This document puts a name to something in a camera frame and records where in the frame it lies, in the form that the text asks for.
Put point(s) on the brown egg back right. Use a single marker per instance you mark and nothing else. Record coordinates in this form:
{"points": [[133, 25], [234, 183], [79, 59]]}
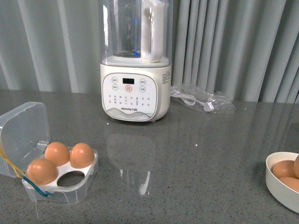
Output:
{"points": [[81, 156]]}

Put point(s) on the brown egg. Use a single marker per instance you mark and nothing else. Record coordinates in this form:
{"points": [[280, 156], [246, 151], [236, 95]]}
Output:
{"points": [[42, 171], [58, 153], [81, 156]]}

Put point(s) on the brown egg back left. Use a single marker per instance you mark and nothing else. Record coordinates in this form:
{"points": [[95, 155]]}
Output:
{"points": [[58, 153]]}

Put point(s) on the brown egg front left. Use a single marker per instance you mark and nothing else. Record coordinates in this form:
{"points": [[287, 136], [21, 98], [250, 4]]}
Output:
{"points": [[42, 171]]}

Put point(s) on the clear plastic egg box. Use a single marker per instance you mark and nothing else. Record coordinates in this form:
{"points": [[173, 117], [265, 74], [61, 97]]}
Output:
{"points": [[24, 136]]}

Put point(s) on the brown egg bowl left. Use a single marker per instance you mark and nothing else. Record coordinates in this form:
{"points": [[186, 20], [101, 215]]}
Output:
{"points": [[284, 169]]}

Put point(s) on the brown egg bowl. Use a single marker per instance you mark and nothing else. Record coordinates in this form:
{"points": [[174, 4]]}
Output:
{"points": [[296, 167], [284, 169], [291, 182]]}

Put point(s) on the brown egg bowl back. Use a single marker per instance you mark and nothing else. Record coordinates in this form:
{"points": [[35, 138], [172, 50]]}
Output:
{"points": [[296, 167]]}

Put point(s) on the brown egg bowl right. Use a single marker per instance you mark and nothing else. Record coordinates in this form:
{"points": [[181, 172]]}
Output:
{"points": [[291, 182]]}

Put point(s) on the clear plastic bag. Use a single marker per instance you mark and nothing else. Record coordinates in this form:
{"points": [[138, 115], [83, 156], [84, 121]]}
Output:
{"points": [[194, 98]]}

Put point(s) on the white Joyoung blender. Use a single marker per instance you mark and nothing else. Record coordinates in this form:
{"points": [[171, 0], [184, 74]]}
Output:
{"points": [[135, 66]]}

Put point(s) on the grey curtain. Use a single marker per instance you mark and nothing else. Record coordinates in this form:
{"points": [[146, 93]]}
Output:
{"points": [[248, 49]]}

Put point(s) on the teal rubber band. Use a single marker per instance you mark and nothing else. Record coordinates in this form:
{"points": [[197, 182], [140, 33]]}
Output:
{"points": [[42, 193]]}

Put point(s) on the yellow rubber band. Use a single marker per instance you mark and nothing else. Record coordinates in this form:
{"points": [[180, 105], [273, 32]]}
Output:
{"points": [[19, 173]]}

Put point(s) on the white round bowl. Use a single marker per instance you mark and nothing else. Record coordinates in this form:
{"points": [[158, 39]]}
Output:
{"points": [[285, 195]]}

